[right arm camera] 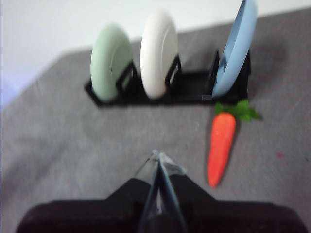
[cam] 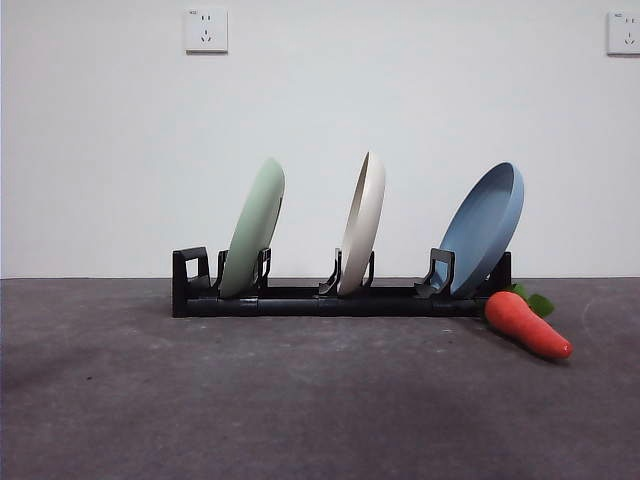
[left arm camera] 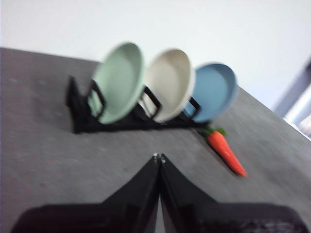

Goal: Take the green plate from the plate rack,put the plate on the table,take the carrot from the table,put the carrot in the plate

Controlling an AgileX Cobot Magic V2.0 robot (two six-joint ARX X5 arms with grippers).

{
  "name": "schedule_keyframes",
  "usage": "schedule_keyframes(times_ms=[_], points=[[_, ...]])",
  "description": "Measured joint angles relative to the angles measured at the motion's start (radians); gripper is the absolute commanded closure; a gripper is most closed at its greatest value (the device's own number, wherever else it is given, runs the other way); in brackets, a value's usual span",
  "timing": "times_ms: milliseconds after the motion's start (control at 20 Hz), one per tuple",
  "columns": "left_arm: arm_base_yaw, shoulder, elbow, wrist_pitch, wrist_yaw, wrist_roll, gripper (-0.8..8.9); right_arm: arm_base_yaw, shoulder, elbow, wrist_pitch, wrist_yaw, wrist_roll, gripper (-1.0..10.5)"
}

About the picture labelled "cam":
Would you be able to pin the green plate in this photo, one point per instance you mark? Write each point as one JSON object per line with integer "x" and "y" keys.
{"x": 255, "y": 225}

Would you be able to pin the orange toy carrot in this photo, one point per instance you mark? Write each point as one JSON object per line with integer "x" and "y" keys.
{"x": 525, "y": 325}

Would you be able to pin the cream plate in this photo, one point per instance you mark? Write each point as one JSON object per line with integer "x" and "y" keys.
{"x": 365, "y": 225}

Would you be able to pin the black plate rack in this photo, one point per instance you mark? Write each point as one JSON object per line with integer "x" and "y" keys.
{"x": 290, "y": 306}

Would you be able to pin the blue plate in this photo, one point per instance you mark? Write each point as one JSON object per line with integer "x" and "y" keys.
{"x": 480, "y": 230}

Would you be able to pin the white wall socket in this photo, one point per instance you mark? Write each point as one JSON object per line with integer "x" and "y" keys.
{"x": 206, "y": 31}
{"x": 625, "y": 34}

